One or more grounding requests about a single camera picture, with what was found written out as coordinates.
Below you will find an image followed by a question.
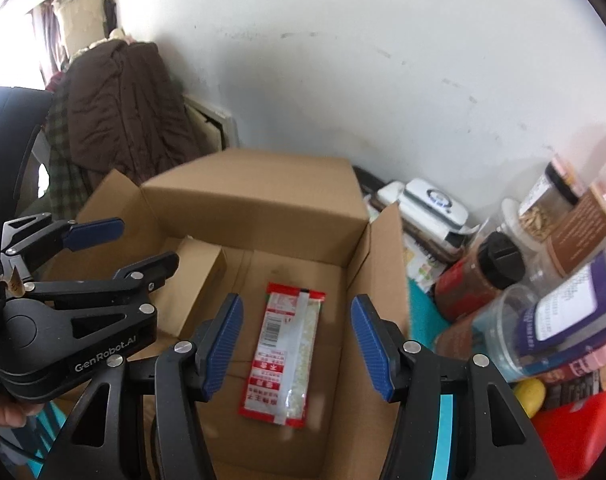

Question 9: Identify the red white snack packet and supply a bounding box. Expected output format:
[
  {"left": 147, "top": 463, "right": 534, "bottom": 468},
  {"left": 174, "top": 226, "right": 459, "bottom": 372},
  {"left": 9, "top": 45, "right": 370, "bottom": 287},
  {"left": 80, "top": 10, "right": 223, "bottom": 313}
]
[{"left": 239, "top": 281, "right": 327, "bottom": 430}]

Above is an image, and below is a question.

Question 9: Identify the cream framed panel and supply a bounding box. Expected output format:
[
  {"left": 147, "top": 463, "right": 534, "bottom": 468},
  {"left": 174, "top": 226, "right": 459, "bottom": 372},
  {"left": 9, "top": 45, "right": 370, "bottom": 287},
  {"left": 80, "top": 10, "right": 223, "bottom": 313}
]
[{"left": 183, "top": 94, "right": 241, "bottom": 153}]

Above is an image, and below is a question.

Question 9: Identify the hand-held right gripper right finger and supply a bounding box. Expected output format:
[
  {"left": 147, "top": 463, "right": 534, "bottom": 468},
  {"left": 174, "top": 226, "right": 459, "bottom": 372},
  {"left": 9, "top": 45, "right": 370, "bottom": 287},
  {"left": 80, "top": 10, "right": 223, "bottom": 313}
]
[{"left": 350, "top": 295, "right": 558, "bottom": 480}]

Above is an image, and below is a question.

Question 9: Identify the white device with round display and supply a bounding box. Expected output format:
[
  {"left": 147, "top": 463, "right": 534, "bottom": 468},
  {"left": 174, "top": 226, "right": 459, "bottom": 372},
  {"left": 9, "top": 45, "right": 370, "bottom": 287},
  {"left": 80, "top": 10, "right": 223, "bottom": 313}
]
[{"left": 400, "top": 178, "right": 471, "bottom": 233}]

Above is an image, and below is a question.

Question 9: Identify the large cardboard box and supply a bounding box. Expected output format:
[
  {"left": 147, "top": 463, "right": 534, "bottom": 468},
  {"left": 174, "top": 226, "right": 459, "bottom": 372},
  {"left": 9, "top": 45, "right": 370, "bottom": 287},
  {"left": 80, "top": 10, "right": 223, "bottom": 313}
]
[{"left": 43, "top": 147, "right": 412, "bottom": 480}]

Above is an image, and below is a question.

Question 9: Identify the purple label clear jar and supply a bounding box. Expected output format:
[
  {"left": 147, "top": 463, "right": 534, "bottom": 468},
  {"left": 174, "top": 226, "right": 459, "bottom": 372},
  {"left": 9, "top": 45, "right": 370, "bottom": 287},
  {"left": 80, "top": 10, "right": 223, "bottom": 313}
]
[{"left": 480, "top": 252, "right": 606, "bottom": 383}]

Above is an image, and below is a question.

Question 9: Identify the red canister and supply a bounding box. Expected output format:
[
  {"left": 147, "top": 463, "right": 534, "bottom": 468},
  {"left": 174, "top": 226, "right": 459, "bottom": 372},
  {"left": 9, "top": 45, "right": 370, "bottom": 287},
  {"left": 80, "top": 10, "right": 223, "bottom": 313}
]
[{"left": 530, "top": 390, "right": 606, "bottom": 480}]

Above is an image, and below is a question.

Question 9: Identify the beige cardboard sheet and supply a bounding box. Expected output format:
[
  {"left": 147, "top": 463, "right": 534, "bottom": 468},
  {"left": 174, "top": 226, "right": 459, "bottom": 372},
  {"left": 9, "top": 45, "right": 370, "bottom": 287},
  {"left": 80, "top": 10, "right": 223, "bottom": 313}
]
[{"left": 60, "top": 0, "right": 106, "bottom": 56}]

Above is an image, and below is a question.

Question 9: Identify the brown quilted coat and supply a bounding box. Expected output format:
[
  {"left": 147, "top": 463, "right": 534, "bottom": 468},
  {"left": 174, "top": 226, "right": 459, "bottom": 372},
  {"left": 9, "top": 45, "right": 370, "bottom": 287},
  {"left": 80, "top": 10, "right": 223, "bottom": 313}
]
[{"left": 63, "top": 40, "right": 204, "bottom": 186}]

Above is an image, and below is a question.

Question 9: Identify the pink canister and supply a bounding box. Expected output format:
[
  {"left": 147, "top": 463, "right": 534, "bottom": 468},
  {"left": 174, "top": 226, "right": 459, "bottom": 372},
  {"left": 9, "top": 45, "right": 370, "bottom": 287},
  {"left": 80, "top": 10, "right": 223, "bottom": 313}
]
[{"left": 538, "top": 342, "right": 606, "bottom": 413}]

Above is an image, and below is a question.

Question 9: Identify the clear jar of seeds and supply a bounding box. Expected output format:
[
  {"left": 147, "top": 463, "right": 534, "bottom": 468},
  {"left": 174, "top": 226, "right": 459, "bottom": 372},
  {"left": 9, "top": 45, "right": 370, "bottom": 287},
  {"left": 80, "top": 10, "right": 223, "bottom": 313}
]
[{"left": 518, "top": 159, "right": 581, "bottom": 241}]

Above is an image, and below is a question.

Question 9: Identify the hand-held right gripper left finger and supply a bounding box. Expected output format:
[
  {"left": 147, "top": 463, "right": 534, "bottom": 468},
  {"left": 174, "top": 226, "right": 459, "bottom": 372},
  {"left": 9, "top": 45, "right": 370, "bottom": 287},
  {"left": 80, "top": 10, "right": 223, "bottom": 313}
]
[{"left": 38, "top": 292, "right": 244, "bottom": 480}]

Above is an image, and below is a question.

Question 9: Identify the red-brown jar with black lid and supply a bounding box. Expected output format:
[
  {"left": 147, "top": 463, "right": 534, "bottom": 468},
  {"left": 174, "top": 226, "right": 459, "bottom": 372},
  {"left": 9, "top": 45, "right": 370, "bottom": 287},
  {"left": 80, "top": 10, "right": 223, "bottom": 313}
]
[{"left": 433, "top": 231, "right": 527, "bottom": 322}]

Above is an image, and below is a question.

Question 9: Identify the person's left hand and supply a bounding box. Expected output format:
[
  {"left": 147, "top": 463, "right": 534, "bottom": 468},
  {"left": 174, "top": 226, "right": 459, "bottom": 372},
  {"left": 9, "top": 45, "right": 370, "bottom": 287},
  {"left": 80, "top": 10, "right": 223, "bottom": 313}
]
[{"left": 0, "top": 392, "right": 44, "bottom": 429}]

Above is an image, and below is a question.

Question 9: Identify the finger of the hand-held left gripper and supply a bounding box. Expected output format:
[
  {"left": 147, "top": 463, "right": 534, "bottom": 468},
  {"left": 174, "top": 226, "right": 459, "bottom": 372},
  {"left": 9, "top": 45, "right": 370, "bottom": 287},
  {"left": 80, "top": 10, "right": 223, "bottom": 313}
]
[
  {"left": 25, "top": 251, "right": 180, "bottom": 311},
  {"left": 0, "top": 212, "right": 127, "bottom": 282}
]

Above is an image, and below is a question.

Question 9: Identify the yellow-green apple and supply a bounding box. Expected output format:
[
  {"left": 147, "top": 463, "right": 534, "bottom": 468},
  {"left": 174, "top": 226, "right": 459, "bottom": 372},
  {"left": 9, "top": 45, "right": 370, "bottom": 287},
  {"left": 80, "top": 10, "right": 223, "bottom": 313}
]
[{"left": 513, "top": 379, "right": 547, "bottom": 419}]

